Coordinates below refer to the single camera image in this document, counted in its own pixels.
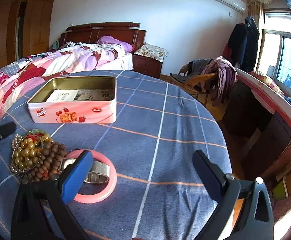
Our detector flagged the paper leaflet in tin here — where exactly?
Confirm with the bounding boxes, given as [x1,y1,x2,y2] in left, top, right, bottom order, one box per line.
[46,89,79,102]

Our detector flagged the pink bangle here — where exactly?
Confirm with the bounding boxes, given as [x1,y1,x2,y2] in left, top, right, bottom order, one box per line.
[74,149,117,204]

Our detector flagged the yellow curtain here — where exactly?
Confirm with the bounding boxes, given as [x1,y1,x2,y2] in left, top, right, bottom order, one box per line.
[247,0,275,45]

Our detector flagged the floral pillow on desk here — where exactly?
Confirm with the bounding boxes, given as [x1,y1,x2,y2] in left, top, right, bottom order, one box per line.
[249,71,284,95]

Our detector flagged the floral cushion on nightstand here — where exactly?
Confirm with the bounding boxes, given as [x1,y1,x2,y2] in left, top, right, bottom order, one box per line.
[134,42,168,63]

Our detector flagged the golden bead bracelet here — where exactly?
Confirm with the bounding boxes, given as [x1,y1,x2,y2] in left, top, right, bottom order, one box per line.
[13,134,55,170]

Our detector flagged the green jade bangle red tassel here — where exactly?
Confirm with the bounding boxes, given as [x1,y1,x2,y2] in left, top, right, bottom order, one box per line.
[25,129,50,142]

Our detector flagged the wooden nightstand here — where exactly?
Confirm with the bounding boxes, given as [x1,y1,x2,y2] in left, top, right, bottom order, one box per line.
[132,54,162,79]

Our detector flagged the silver mesh watch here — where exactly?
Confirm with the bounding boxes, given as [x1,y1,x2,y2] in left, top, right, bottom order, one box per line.
[58,158,110,184]

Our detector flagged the window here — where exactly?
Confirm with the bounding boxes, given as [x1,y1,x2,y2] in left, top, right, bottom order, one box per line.
[256,9,291,96]

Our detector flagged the blue plaid tablecloth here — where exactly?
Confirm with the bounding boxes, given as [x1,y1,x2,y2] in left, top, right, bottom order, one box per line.
[0,70,231,239]

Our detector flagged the wicker chair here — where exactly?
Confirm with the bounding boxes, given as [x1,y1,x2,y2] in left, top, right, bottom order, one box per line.
[169,64,218,108]

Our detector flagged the bed with patchwork quilt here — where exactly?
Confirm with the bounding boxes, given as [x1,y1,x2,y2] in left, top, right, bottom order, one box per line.
[0,42,133,119]

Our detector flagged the dark wooden headboard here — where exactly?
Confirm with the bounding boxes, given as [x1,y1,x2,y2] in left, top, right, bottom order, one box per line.
[59,22,146,52]

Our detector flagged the wooden wardrobe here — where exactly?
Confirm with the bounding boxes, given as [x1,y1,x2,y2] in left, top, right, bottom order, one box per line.
[0,0,54,68]

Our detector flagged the desk with pink cover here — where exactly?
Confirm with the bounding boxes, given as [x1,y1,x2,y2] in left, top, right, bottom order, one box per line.
[222,69,291,180]

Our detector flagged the purple pillow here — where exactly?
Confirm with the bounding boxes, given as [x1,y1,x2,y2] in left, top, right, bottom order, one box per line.
[97,35,133,53]

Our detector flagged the brown wooden bead bracelet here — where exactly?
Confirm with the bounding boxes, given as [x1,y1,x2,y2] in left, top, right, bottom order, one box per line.
[21,141,68,183]

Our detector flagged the hanging dark coats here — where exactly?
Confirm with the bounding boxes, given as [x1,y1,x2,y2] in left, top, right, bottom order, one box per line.
[223,16,260,72]

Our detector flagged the pink Genji biscuit tin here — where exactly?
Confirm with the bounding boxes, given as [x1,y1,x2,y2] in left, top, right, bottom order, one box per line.
[27,75,117,124]

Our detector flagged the purple clothes on chair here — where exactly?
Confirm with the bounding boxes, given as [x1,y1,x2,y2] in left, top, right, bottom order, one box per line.
[201,56,237,106]

